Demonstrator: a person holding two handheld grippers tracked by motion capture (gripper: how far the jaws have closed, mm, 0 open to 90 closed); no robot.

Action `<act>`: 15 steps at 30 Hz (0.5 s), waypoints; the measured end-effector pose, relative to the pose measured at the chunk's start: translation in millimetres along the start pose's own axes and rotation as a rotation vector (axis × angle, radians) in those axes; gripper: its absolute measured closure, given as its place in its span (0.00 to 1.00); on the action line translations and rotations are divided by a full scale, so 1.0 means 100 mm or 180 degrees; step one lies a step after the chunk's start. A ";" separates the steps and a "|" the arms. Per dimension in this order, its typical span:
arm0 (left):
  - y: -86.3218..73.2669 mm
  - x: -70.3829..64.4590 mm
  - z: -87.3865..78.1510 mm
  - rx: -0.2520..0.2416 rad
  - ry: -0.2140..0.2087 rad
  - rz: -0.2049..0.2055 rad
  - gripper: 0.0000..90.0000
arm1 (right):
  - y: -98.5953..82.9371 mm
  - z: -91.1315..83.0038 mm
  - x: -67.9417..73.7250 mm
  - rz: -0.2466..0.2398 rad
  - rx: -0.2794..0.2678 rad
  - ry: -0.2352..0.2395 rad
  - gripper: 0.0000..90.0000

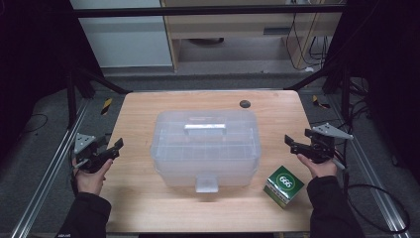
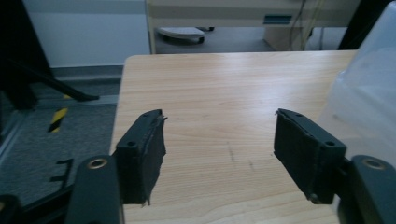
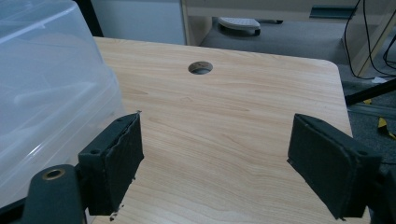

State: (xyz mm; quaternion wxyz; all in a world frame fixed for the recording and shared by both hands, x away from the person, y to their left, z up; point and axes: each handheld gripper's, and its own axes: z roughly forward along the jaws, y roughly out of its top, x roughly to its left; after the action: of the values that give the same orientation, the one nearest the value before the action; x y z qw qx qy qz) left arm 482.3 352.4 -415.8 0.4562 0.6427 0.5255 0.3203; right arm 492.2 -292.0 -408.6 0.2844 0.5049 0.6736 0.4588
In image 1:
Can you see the person's left hand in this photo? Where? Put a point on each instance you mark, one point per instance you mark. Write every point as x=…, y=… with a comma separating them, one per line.
x=89, y=183

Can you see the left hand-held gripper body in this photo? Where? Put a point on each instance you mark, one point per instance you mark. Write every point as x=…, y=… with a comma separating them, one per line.
x=89, y=155

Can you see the white cabinet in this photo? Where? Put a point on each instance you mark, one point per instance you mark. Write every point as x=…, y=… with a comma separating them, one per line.
x=125, y=43

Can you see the black metal stand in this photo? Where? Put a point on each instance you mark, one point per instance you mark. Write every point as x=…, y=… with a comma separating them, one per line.
x=345, y=95
x=71, y=99

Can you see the yellow and black floor tape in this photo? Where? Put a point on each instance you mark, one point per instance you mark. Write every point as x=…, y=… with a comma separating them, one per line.
x=106, y=106
x=319, y=103

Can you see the light wooden desk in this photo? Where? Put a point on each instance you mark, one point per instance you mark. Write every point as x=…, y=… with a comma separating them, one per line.
x=237, y=24

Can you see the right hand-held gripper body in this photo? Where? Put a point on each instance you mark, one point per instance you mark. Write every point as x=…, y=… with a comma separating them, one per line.
x=322, y=148

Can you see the green and white cube box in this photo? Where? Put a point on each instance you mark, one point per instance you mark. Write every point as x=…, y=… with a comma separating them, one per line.
x=284, y=186

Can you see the black horizontal frame bar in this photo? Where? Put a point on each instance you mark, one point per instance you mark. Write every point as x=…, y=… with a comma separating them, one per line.
x=198, y=11

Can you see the person's right hand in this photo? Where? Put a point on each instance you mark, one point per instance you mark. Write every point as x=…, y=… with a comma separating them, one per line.
x=322, y=169

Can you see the aluminium floor rail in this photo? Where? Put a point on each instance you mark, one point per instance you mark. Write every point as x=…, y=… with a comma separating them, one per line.
x=49, y=175
x=373, y=185

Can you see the black round table grommet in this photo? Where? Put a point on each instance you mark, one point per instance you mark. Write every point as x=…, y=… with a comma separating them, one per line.
x=245, y=104

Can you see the clear plastic storage box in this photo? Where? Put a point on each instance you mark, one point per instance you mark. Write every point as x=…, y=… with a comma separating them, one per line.
x=204, y=155

